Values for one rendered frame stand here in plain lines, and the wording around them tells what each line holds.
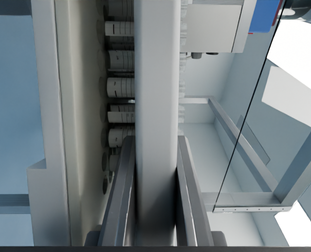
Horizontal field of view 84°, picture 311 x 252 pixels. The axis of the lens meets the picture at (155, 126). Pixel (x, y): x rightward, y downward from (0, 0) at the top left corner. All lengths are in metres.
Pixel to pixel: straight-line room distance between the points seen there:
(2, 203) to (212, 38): 1.00
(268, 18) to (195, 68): 3.84
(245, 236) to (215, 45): 3.54
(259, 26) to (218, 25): 0.12
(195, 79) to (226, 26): 4.01
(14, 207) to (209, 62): 4.16
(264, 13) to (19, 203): 1.09
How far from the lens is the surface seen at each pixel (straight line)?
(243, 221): 3.90
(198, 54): 0.55
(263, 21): 0.59
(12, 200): 1.01
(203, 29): 0.50
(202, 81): 4.58
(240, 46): 0.54
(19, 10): 0.74
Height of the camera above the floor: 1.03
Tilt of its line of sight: 1 degrees up
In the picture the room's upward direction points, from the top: 90 degrees clockwise
